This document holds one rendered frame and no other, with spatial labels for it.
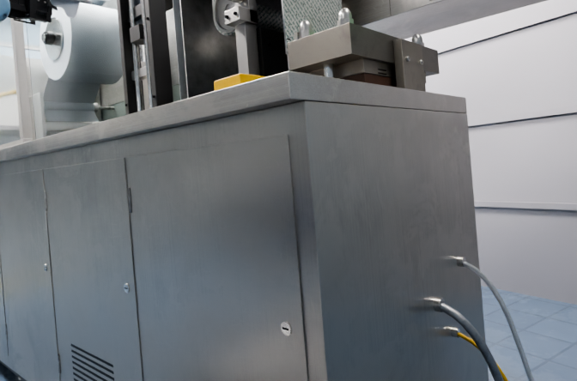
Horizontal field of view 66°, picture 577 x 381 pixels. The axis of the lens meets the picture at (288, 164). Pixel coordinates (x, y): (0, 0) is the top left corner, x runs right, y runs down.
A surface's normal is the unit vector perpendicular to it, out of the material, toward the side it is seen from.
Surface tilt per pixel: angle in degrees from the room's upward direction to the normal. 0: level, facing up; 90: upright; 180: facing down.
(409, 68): 90
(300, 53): 90
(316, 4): 90
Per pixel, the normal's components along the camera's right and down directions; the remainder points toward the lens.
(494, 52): -0.83, 0.07
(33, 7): 0.86, 0.07
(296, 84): 0.74, -0.06
